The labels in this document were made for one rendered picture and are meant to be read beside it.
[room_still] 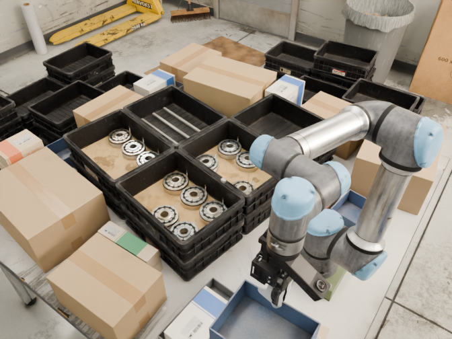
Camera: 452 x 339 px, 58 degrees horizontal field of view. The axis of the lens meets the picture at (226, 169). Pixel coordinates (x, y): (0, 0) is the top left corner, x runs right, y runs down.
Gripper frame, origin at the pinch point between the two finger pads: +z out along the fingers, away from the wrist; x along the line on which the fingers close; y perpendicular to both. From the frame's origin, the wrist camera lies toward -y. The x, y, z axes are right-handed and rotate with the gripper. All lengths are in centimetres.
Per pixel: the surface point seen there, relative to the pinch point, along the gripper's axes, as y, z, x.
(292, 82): 66, 15, -126
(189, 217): 52, 27, -27
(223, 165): 59, 25, -58
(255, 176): 44, 25, -61
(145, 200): 71, 27, -24
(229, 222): 37, 24, -32
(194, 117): 92, 24, -77
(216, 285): 30, 39, -17
